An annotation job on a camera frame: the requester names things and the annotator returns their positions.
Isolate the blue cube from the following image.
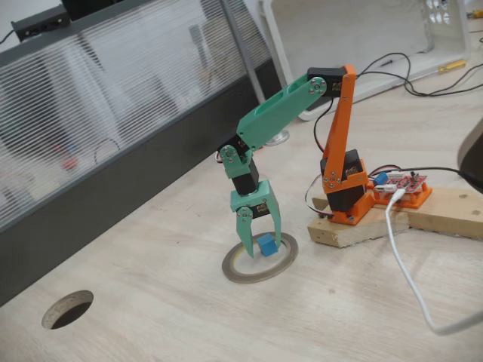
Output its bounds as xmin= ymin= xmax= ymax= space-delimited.
xmin=257 ymin=232 xmax=279 ymax=258

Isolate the silver metal knob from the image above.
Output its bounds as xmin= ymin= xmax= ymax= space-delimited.
xmin=266 ymin=129 xmax=290 ymax=146

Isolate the red controller board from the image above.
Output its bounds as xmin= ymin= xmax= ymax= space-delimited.
xmin=371 ymin=170 xmax=429 ymax=195

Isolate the orange board holder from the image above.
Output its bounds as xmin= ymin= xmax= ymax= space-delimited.
xmin=371 ymin=180 xmax=433 ymax=210

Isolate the long wooden plank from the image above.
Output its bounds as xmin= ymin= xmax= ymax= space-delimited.
xmin=312 ymin=187 xmax=483 ymax=241

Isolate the frosted desk partition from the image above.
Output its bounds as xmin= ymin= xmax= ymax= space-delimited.
xmin=0 ymin=0 xmax=278 ymax=308

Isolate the grey rounded device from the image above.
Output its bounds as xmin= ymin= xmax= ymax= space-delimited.
xmin=456 ymin=118 xmax=483 ymax=186

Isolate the black monitor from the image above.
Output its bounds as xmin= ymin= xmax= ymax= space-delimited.
xmin=61 ymin=0 xmax=131 ymax=23

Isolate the black hub device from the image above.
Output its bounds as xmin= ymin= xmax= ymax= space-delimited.
xmin=10 ymin=4 xmax=72 ymax=41

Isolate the servo wire loop at base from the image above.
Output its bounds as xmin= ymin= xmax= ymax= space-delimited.
xmin=303 ymin=173 xmax=336 ymax=219

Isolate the grey ring of tape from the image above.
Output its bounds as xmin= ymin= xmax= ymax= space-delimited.
xmin=221 ymin=231 xmax=300 ymax=284

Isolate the servo wire along upper arm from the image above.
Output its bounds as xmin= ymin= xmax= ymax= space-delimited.
xmin=313 ymin=97 xmax=335 ymax=154

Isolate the white USB cable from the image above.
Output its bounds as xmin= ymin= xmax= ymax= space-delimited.
xmin=384 ymin=188 xmax=483 ymax=336

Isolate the thin black cable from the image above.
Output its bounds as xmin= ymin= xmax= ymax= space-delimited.
xmin=356 ymin=52 xmax=483 ymax=97

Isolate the black power cable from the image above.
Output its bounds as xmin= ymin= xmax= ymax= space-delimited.
xmin=403 ymin=166 xmax=483 ymax=188

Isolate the yellow handled screwdriver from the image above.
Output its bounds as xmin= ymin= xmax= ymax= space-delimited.
xmin=413 ymin=59 xmax=468 ymax=81

